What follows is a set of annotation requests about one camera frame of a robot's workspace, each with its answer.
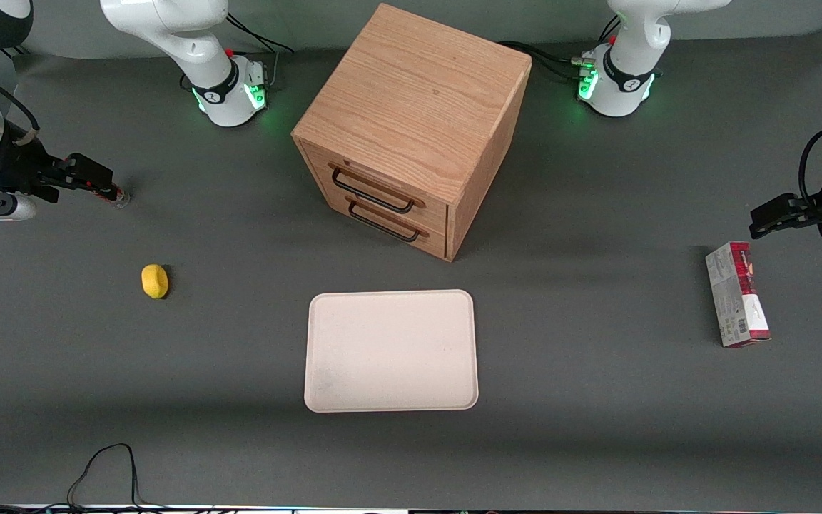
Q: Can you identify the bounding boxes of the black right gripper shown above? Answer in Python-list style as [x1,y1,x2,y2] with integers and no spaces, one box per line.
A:
[0,133,115,206]

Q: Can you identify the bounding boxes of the red soda can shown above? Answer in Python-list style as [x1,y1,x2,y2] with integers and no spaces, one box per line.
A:
[94,184,131,210]

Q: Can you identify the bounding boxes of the beige rectangular tray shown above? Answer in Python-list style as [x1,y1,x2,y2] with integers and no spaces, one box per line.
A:
[303,288,480,413]

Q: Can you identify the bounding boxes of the red and white carton box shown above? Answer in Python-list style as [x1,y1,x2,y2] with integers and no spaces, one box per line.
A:
[704,241,773,349]

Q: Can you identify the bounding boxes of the yellow lemon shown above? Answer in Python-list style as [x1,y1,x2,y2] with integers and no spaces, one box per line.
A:
[141,263,170,300]

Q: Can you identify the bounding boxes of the wooden drawer front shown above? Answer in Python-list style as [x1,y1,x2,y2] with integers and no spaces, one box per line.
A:
[318,191,449,260]
[300,141,450,231]

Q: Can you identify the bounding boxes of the wooden drawer cabinet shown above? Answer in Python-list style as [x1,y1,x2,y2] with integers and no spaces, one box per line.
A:
[291,3,533,263]

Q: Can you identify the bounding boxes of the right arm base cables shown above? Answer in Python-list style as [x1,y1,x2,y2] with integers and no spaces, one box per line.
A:
[224,10,295,88]

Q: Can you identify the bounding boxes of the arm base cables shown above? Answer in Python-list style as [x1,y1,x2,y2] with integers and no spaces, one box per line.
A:
[224,10,295,88]
[498,14,623,83]

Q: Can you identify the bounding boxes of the black cable loop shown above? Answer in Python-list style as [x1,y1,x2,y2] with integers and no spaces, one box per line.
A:
[0,443,220,514]

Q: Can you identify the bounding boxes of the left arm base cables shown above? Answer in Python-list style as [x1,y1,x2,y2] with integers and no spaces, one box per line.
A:
[498,14,623,83]

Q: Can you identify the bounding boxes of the black metal drawer handle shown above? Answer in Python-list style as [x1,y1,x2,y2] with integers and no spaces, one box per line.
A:
[330,166,416,215]
[347,200,421,243]

